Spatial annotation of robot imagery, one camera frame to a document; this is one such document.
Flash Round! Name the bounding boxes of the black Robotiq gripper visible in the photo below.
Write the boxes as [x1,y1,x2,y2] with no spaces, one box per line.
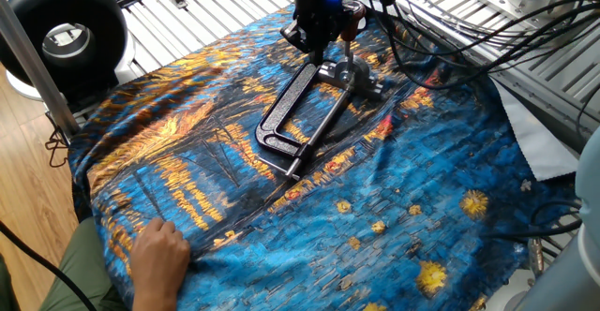
[279,0,353,67]

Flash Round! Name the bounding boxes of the steel lever with red-brown handle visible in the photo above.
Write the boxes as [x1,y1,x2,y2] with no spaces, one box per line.
[337,0,368,81]

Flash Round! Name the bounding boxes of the black C-clamp with steel screw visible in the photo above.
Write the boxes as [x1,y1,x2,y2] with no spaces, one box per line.
[254,62,357,182]

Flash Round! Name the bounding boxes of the person's bare forearm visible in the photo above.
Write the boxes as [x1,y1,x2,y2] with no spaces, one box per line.
[130,296,178,311]

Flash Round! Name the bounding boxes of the silver lever mechanism block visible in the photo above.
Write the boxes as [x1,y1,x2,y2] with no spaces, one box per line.
[316,55,386,102]

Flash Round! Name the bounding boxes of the person's bare hand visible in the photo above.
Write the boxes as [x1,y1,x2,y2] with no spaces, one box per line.
[129,216,192,303]

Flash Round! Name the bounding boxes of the blue and yellow painting cloth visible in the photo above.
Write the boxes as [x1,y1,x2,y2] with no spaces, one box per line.
[67,4,581,311]

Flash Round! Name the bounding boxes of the olive green trousers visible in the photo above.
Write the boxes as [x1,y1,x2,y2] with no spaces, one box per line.
[38,215,136,311]

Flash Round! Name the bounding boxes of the black cable bundle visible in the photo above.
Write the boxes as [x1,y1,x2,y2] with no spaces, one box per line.
[363,0,600,93]

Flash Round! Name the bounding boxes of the black ring-shaped fan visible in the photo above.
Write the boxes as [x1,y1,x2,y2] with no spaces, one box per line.
[0,0,138,105]

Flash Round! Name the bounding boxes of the black floor cable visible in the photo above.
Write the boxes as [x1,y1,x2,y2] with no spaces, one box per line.
[0,219,98,311]

